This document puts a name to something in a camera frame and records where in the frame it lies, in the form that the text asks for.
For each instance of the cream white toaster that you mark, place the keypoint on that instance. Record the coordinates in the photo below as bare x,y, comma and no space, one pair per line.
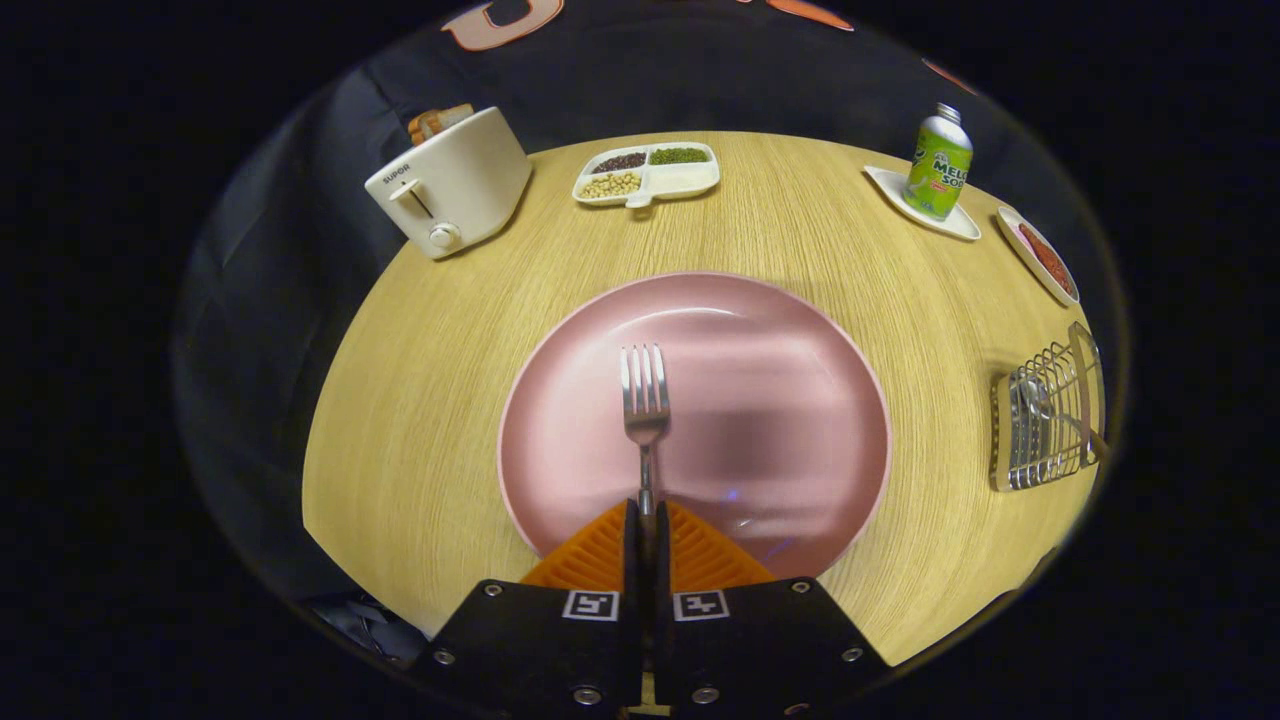
470,185

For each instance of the brown toast slice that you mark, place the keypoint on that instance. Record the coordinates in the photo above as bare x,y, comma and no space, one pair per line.
430,123

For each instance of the pile of green beans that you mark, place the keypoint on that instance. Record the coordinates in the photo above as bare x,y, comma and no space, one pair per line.
678,155

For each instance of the pink round plate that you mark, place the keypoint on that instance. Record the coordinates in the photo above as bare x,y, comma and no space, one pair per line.
760,400

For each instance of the white square coaster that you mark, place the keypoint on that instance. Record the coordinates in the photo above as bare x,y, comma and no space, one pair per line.
900,195

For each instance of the white divided dish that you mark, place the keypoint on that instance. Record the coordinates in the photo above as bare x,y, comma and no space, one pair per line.
685,182

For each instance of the pile of dark red beans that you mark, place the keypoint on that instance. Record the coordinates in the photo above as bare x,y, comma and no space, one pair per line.
620,161

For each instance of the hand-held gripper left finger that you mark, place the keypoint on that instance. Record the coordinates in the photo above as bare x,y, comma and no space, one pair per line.
560,650

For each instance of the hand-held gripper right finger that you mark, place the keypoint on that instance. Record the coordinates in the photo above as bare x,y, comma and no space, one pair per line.
740,650

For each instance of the green soda bottle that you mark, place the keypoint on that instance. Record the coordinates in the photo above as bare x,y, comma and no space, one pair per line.
938,170

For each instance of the white oval food plate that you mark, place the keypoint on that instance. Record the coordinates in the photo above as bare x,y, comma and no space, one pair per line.
1010,232

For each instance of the pile of yellow soybeans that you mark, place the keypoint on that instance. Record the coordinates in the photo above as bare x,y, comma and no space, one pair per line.
611,185

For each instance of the brown meat piece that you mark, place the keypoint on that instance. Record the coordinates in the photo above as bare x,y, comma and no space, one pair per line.
1048,260

